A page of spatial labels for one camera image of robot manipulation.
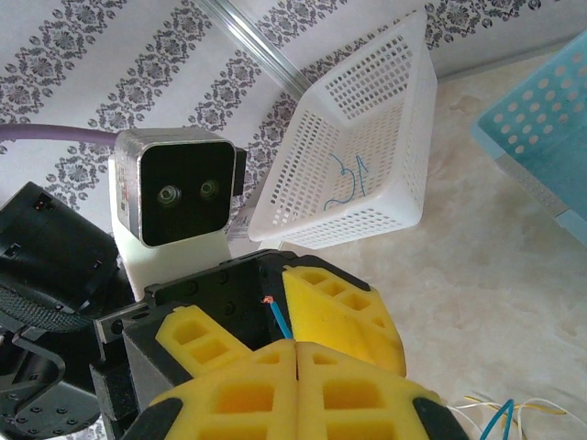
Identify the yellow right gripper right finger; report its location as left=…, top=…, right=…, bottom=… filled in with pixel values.
left=296, top=341, right=469, bottom=440

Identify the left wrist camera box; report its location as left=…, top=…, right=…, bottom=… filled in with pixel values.
left=109, top=127, right=249, bottom=302

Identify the yellow green wire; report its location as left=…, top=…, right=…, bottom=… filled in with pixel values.
left=502, top=398, right=570, bottom=440

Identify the blue wire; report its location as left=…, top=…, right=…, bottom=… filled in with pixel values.
left=323, top=153, right=371, bottom=213
left=261, top=295, right=515, bottom=440

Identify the white plastic mesh basket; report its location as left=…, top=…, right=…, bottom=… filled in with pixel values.
left=247, top=8, right=439, bottom=251

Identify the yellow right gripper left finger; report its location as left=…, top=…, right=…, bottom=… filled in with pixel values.
left=121, top=341, right=298, bottom=440

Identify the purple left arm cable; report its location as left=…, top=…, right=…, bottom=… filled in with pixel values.
left=0, top=123, right=121, bottom=149

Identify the light blue plastic basket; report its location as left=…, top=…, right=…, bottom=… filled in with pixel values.
left=471, top=31, right=587, bottom=244

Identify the aluminium frame post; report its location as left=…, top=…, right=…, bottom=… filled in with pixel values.
left=201, top=0, right=322, bottom=95

